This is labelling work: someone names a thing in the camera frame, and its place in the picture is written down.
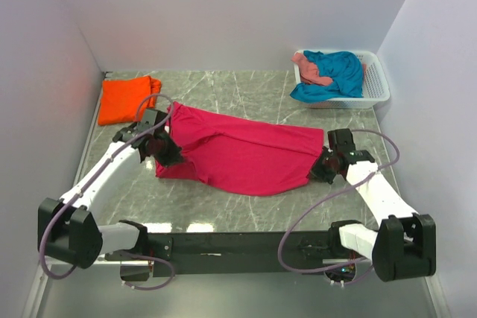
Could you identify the teal t shirt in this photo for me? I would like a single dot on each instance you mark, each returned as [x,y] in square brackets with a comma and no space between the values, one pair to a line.
[346,71]

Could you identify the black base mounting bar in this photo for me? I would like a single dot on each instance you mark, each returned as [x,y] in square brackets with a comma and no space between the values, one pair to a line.
[239,252]

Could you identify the salmon pink t shirt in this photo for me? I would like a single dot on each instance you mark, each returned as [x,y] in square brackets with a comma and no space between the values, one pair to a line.
[309,72]

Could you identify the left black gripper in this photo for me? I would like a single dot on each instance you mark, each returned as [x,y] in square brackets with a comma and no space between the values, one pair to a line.
[174,153]

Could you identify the white plastic laundry basket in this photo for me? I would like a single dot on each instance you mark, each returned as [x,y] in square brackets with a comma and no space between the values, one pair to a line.
[375,86]

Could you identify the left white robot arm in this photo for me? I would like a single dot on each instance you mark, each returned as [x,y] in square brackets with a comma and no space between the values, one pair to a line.
[67,227]

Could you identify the magenta t shirt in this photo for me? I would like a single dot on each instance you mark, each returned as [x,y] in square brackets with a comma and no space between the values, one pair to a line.
[241,156]

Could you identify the folded orange t shirt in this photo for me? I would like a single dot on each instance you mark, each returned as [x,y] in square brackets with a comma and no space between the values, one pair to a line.
[125,101]

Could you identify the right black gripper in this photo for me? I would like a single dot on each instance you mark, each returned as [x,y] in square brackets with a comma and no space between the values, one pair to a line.
[316,170]

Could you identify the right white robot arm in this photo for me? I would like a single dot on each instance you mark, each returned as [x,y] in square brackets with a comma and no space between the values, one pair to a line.
[404,246]

